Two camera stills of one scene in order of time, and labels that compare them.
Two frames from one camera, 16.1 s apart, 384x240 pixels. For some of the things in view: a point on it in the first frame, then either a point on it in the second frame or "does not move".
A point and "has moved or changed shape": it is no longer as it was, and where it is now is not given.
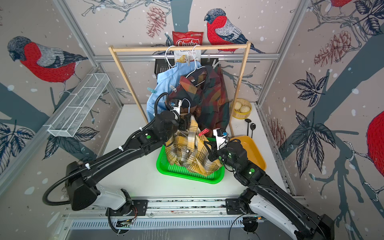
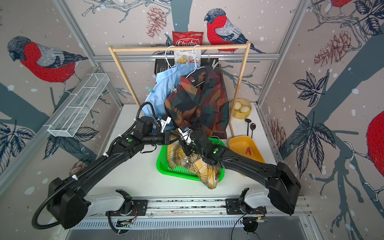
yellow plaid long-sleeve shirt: [187, 148] has moved or changed shape
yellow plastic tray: [253, 154] does not move
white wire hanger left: [165, 54] does not move
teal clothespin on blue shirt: [152, 90] does not move
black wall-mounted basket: [161, 64] does not move
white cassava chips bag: [181, 56] does not move
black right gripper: [214, 151] to [185, 150]
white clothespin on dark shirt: [174, 89] does not move
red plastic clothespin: [205, 131] has moved or changed shape
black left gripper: [185, 122] to [168, 138]
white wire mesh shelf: [71, 115] does not move
